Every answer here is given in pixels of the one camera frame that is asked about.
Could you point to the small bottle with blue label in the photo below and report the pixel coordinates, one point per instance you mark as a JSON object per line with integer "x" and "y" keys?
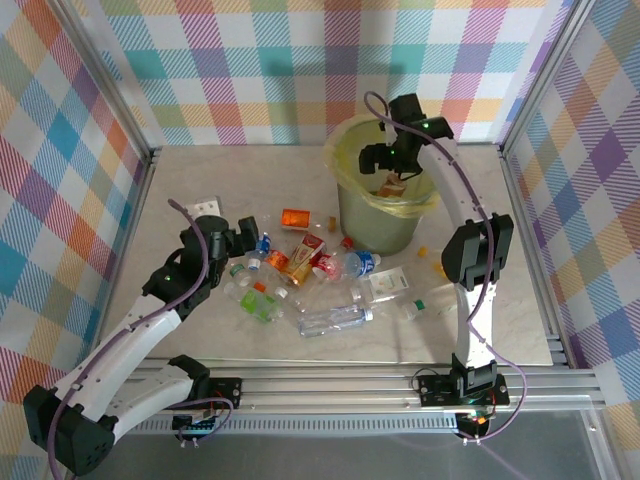
{"x": 264, "y": 246}

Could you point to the clear bottle with orange label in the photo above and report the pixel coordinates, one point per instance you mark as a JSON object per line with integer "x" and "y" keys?
{"x": 277, "y": 261}

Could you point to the bottle with blue white label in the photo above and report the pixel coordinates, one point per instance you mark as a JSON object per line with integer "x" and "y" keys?
{"x": 364, "y": 263}

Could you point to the clear bottle with red label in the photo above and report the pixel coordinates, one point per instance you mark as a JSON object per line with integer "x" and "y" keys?
{"x": 327, "y": 267}

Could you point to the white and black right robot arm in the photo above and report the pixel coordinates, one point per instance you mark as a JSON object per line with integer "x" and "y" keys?
{"x": 447, "y": 175}

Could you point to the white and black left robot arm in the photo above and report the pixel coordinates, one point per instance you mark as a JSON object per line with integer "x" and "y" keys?
{"x": 125, "y": 330}

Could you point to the yellow plastic bin bag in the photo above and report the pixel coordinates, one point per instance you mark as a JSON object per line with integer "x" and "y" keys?
{"x": 350, "y": 170}

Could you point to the translucent green waste bin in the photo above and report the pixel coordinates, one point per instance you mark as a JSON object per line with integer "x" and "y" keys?
{"x": 375, "y": 230}

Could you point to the white block with holes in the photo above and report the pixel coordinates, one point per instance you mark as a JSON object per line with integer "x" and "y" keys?
{"x": 205, "y": 206}

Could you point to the crushed clear plastic bottle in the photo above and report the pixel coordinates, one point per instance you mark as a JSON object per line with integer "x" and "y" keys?
{"x": 236, "y": 270}

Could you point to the small brown bottle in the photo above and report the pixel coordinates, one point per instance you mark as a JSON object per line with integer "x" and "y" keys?
{"x": 332, "y": 222}

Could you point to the clear bottle with yellow cap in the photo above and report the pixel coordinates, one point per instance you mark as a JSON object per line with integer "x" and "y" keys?
{"x": 424, "y": 251}

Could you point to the clear bottle with green label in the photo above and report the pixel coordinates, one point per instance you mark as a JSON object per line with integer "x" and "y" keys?
{"x": 252, "y": 302}

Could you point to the clear bottle with white cap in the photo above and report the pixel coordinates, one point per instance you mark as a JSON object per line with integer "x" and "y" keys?
{"x": 282, "y": 293}

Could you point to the orange plastic box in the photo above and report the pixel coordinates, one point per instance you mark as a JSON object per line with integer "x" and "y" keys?
{"x": 295, "y": 219}

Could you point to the red and yellow drink carton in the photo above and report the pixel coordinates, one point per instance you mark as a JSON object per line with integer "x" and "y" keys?
{"x": 302, "y": 257}

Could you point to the clear bottle with white label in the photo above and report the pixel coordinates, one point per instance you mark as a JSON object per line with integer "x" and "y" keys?
{"x": 387, "y": 282}

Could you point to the clear bottle with green cap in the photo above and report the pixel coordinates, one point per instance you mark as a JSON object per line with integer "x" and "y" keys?
{"x": 411, "y": 311}

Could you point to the long clear water bottle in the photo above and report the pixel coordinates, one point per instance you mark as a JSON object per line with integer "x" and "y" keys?
{"x": 330, "y": 321}

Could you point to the aluminium side rail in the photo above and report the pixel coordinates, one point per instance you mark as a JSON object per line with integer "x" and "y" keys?
{"x": 131, "y": 225}
{"x": 535, "y": 250}

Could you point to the aluminium frame post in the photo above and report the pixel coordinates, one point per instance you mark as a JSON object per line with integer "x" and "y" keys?
{"x": 544, "y": 75}
{"x": 112, "y": 85}

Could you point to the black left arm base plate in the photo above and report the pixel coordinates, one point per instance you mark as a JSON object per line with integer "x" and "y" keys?
{"x": 227, "y": 392}

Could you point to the wide aluminium base rail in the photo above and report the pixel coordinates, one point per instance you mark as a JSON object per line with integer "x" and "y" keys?
{"x": 325, "y": 387}

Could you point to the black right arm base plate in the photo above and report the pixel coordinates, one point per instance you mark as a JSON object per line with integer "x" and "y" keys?
{"x": 435, "y": 390}

